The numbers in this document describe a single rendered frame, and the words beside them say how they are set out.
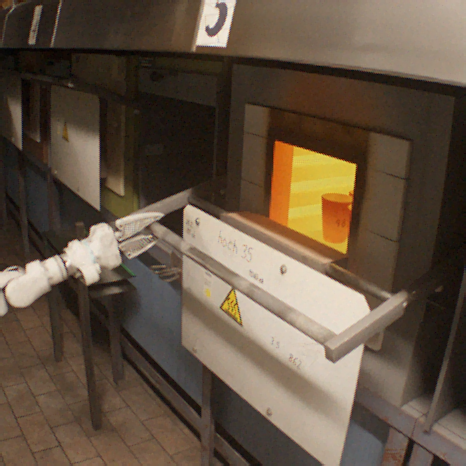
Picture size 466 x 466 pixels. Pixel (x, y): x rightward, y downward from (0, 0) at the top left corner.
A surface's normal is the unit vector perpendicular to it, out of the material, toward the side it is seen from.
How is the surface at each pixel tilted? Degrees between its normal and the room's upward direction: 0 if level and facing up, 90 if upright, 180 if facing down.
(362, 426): 90
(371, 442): 90
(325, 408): 90
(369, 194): 90
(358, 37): 79
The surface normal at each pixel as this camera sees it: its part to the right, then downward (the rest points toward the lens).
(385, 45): -0.79, -0.04
